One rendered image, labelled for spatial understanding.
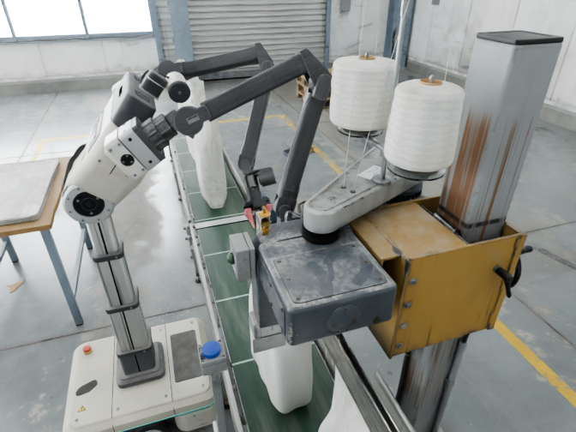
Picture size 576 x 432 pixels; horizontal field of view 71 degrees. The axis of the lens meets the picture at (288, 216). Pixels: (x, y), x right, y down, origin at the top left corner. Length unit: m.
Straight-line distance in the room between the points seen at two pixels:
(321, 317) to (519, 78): 0.61
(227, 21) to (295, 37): 1.37
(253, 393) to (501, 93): 1.42
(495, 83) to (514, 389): 1.90
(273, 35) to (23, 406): 7.47
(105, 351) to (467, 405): 1.83
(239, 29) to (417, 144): 7.77
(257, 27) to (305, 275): 7.87
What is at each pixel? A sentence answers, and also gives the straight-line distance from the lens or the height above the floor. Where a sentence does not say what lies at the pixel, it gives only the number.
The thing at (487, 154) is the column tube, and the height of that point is 1.53.
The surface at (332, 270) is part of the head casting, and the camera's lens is 0.86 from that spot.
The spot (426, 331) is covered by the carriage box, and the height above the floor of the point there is 1.09.
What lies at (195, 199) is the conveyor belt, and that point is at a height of 0.38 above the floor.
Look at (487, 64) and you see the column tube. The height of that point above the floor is 1.71.
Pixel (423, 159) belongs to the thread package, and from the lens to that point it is 0.84.
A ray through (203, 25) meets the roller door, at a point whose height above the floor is 0.99.
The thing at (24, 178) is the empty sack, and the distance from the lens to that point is 2.97.
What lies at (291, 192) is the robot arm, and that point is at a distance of 1.21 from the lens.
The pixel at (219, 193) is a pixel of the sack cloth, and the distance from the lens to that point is 2.99.
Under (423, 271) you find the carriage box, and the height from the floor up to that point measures 1.29.
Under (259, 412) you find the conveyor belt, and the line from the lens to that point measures 1.78.
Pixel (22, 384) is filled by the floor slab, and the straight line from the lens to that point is 2.72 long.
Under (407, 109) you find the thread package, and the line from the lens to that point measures 0.82.
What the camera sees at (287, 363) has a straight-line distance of 1.51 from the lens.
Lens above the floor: 1.88
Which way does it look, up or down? 31 degrees down
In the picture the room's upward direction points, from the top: straight up
